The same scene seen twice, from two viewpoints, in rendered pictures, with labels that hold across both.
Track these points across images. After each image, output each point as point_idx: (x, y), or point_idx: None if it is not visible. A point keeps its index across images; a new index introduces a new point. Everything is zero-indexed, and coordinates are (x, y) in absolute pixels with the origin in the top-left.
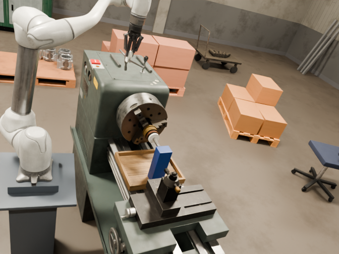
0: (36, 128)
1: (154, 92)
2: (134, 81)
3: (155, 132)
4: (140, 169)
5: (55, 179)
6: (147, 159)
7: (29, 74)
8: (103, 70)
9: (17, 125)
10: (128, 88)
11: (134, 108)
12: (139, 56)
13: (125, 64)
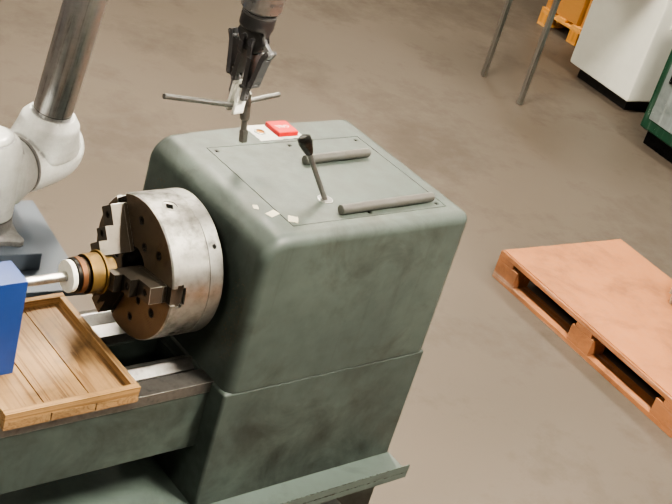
0: (4, 131)
1: (232, 225)
2: (234, 179)
3: (75, 262)
4: (20, 340)
5: None
6: (73, 355)
7: (60, 30)
8: (248, 139)
9: (16, 126)
10: (196, 176)
11: (122, 198)
12: (448, 206)
13: (241, 121)
